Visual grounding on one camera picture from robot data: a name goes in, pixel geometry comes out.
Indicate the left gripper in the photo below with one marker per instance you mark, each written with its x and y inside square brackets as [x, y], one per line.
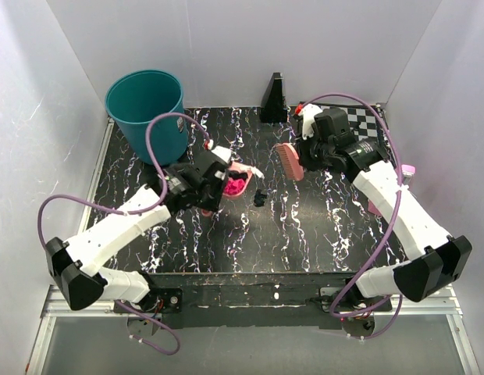
[211, 204]

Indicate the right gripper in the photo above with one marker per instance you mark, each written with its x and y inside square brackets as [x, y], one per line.
[302, 145]

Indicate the pink dustpan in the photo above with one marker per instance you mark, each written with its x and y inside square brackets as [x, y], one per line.
[217, 182]

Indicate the pink hand brush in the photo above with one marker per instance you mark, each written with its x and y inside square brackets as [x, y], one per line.
[290, 161]

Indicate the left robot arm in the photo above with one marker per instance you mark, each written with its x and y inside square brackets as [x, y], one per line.
[77, 264]

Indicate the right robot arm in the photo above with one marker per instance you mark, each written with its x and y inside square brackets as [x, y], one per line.
[435, 258]

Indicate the black white chessboard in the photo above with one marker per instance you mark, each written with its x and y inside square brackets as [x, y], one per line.
[363, 123]

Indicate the black metronome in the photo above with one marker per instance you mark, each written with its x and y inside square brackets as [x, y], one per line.
[273, 107]

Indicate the pink metronome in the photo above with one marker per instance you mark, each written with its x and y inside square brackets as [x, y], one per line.
[408, 172]

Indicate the teal plastic waste bin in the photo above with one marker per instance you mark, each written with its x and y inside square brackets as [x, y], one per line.
[134, 100]

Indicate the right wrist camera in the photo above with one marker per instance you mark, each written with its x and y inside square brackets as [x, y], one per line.
[306, 118]

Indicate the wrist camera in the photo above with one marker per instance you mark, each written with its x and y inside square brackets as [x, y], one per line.
[224, 153]
[306, 118]

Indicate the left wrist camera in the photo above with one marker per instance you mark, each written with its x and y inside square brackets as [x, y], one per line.
[224, 153]

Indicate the aluminium rail frame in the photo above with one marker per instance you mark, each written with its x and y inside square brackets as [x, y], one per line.
[194, 299]

